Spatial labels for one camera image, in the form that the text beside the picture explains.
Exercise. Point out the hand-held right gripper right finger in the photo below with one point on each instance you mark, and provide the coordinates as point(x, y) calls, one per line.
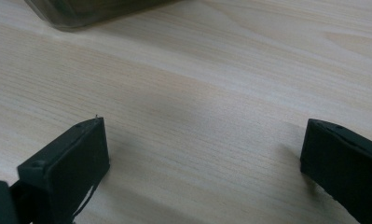
point(345, 161)

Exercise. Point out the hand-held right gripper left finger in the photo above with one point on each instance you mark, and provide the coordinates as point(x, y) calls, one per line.
point(68, 161)

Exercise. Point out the transparent brown plastic container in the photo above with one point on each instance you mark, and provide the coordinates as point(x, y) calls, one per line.
point(90, 12)

